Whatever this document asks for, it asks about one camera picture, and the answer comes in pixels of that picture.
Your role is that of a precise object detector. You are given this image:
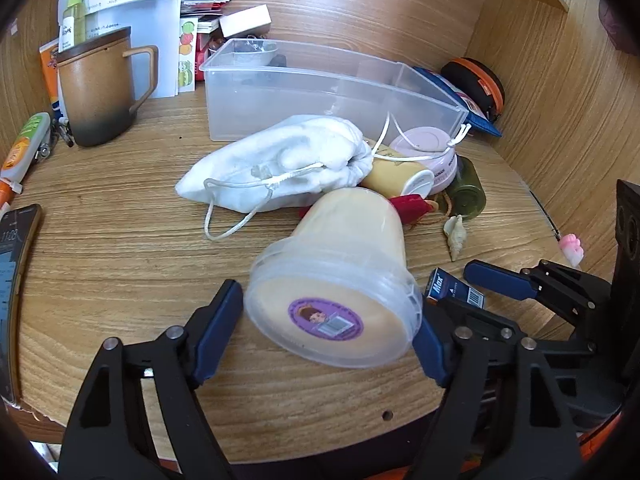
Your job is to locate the dark green glass bottle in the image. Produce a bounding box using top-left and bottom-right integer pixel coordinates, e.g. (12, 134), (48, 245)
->
(446, 155), (487, 221)

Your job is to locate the black smartphone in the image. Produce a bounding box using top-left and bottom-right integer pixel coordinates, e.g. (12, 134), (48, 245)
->
(0, 203), (43, 403)

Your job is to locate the pink paw toy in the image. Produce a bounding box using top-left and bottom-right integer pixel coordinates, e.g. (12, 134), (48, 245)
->
(559, 232), (585, 268)

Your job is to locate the pink round case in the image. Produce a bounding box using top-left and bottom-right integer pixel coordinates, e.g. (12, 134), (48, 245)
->
(389, 127), (458, 195)

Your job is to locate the white drawstring pouch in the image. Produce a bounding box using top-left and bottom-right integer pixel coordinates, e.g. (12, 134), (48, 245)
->
(175, 112), (473, 241)

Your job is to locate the brown ceramic mug with lid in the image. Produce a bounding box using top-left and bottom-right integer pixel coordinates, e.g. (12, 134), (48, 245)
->
(55, 26), (160, 148)

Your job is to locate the green orange tube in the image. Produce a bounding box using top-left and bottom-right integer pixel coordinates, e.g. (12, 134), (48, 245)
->
(0, 112), (52, 213)

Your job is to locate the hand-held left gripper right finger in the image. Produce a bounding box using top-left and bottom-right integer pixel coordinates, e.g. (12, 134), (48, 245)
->
(402, 317), (588, 480)

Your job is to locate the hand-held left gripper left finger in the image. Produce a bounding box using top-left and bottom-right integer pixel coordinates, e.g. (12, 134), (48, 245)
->
(57, 279), (246, 480)

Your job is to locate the white file holder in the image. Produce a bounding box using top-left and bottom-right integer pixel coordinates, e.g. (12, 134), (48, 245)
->
(57, 0), (182, 101)

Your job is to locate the blue zip pouch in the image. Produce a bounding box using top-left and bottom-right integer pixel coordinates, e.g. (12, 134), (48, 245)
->
(412, 66), (502, 137)

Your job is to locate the red box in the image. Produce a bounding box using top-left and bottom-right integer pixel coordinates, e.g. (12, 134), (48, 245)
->
(196, 32), (221, 81)

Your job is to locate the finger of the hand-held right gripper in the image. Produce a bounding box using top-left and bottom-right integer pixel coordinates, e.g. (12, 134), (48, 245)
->
(463, 259), (612, 328)
(435, 300), (598, 356)

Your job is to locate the small white box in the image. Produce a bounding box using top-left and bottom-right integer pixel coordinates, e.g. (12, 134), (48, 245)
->
(219, 4), (273, 38)

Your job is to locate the clear plastic cream jar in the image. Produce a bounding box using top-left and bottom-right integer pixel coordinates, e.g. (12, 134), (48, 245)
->
(245, 187), (426, 370)

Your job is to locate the pile of booklets and packets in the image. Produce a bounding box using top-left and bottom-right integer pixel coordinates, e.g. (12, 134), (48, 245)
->
(181, 0), (233, 36)

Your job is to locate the black orange zip case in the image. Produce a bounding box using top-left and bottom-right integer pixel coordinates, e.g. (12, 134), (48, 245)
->
(440, 57), (506, 123)

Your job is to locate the small blue box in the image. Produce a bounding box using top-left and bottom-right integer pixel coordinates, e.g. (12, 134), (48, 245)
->
(425, 267), (486, 309)

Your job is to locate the clear plastic storage box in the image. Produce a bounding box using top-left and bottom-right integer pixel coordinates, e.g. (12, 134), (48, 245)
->
(199, 38), (473, 143)

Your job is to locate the red drawstring pouch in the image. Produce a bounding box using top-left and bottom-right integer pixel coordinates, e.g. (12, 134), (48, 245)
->
(387, 194), (438, 228)

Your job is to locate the small seashell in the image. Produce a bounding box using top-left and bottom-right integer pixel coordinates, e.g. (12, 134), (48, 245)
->
(442, 214), (467, 262)

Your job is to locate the green spray bottle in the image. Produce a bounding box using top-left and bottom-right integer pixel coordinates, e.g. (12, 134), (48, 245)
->
(59, 0), (87, 53)

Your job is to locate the black pen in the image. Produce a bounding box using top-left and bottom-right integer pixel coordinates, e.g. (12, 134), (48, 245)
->
(47, 117), (76, 148)

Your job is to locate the dark maroon object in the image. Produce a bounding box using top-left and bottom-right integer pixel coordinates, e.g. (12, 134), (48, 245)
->
(598, 0), (640, 56)

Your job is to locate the fruit sticker sheet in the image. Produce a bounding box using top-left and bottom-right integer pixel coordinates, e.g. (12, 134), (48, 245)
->
(177, 16), (197, 93)

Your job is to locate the orange white box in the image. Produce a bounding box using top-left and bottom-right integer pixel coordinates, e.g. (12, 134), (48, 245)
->
(39, 37), (63, 121)

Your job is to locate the yellow bottle with white cap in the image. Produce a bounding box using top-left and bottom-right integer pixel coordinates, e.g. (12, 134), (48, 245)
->
(360, 145), (436, 198)

